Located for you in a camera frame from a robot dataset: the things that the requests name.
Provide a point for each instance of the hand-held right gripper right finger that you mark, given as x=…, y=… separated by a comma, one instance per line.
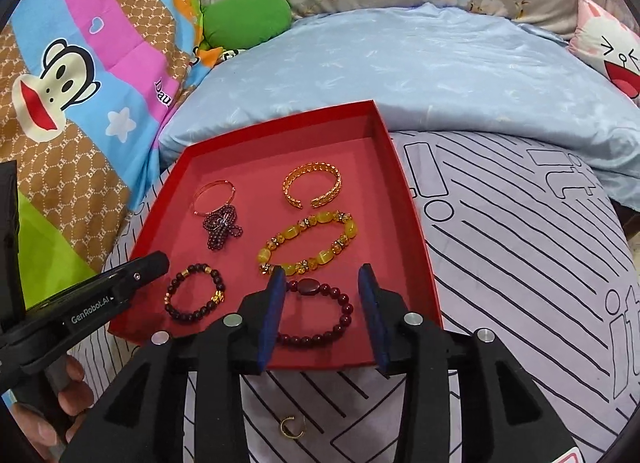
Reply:
x=370, y=323

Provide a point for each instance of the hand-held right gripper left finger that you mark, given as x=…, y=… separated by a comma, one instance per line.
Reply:
x=272, y=323

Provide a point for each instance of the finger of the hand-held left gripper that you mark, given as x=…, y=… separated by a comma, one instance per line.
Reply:
x=135, y=278

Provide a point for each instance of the thin gold bangle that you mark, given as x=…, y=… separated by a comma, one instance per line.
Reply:
x=212, y=184

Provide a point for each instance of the red cardboard box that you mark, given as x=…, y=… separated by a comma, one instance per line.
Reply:
x=250, y=163

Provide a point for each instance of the person's left hand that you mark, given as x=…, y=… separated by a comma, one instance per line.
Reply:
x=75, y=383

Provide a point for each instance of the gold hoop earring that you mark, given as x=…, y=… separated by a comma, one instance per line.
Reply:
x=282, y=428

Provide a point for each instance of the colourful monkey print blanket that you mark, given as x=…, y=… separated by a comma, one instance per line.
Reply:
x=100, y=93

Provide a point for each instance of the light blue blanket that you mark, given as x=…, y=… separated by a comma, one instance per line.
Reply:
x=400, y=68

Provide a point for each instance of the green pillow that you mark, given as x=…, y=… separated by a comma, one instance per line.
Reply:
x=247, y=18

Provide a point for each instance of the pink cartoon face pillow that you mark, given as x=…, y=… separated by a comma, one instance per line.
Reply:
x=615, y=58

